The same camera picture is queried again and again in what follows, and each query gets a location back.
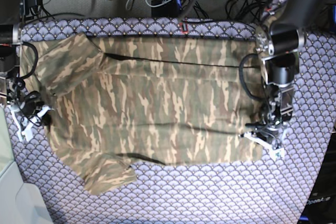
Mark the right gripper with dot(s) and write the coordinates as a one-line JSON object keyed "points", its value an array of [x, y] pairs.
{"points": [[28, 111]]}

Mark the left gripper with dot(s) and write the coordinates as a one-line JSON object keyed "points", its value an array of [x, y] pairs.
{"points": [[270, 130]]}

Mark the camouflage T-shirt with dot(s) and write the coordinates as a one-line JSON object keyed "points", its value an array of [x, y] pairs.
{"points": [[116, 101]]}

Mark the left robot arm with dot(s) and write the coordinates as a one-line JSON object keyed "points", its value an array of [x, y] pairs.
{"points": [[277, 45]]}

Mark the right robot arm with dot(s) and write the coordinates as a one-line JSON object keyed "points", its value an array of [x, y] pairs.
{"points": [[11, 49]]}

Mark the fan-patterned blue tablecloth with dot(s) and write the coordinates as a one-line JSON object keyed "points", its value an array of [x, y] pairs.
{"points": [[261, 191]]}

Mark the white plastic bin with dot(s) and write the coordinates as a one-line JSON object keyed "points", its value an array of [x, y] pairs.
{"points": [[20, 202]]}

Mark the black OpenArm box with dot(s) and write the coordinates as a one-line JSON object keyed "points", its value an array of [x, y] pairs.
{"points": [[320, 207]]}

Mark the red black clamp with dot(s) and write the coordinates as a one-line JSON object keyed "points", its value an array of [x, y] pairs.
{"points": [[184, 28]]}

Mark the black power adapter box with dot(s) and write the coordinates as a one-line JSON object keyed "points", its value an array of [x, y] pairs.
{"points": [[170, 9]]}

